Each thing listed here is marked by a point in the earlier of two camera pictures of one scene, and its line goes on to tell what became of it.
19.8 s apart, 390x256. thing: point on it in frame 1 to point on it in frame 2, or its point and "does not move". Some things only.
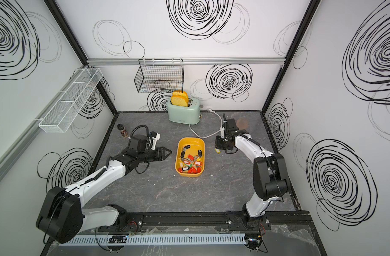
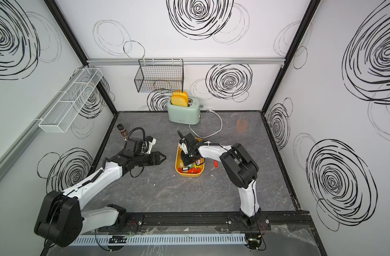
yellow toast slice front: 179,100 does not move
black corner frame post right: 310,10 does not move
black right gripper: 218,143 to 186,162
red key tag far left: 192,170 does not move
